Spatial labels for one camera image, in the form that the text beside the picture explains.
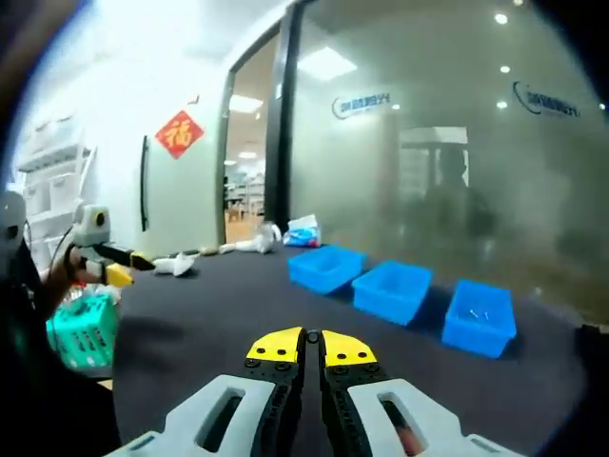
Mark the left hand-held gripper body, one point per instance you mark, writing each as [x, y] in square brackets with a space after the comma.
[90, 226]

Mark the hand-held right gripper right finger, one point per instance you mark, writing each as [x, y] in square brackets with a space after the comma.
[414, 419]

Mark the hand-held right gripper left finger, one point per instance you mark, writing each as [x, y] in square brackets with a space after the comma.
[223, 414]

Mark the blue plastic bin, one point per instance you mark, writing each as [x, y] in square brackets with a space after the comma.
[328, 271]
[395, 295]
[476, 333]

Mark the person's left hand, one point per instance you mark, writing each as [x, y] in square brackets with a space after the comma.
[76, 282]

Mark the white crumpled cloth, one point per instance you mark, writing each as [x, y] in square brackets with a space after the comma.
[176, 265]

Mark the white storage shelf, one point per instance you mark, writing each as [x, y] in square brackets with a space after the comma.
[52, 190]

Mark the green plastic basket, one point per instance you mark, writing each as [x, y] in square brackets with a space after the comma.
[85, 333]

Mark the small tan object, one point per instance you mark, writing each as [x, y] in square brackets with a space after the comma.
[209, 250]

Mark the grey white chest device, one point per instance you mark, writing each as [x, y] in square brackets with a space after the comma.
[12, 219]

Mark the white bundled objects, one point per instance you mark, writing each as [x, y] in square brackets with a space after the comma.
[254, 244]

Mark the person's black shirt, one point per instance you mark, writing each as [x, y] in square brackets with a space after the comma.
[38, 404]

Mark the blue white tissue pack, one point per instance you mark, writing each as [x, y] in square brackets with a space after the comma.
[302, 235]

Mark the red diamond wall decoration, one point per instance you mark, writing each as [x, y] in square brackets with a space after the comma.
[180, 134]

